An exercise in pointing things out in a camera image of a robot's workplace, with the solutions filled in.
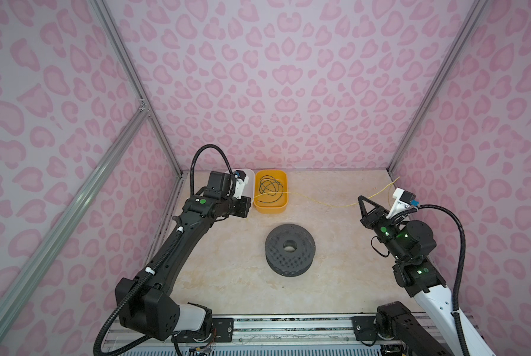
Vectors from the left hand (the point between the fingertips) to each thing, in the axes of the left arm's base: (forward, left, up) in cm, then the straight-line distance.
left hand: (250, 200), depth 78 cm
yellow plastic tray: (+21, -7, -21) cm, 30 cm away
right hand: (-7, -34, +10) cm, 36 cm away
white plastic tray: (+23, +3, -21) cm, 31 cm away
